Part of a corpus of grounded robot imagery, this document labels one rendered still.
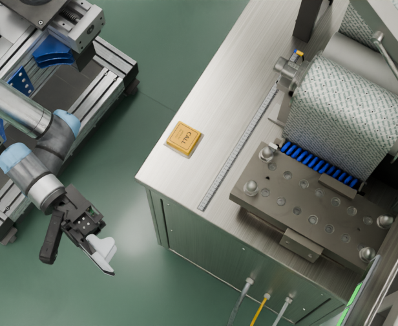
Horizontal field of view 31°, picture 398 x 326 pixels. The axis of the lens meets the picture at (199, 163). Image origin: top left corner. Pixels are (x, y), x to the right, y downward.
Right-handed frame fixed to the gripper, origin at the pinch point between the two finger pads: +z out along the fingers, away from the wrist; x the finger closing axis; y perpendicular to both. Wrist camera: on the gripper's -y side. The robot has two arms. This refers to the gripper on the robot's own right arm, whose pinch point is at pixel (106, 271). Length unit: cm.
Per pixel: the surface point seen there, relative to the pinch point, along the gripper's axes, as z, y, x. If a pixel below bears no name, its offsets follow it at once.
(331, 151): 14, 59, 7
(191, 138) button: -17, 42, 26
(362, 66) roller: 6, 73, -7
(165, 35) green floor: -82, 94, 116
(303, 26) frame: -17, 86, 19
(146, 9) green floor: -97, 97, 116
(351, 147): 17, 59, -1
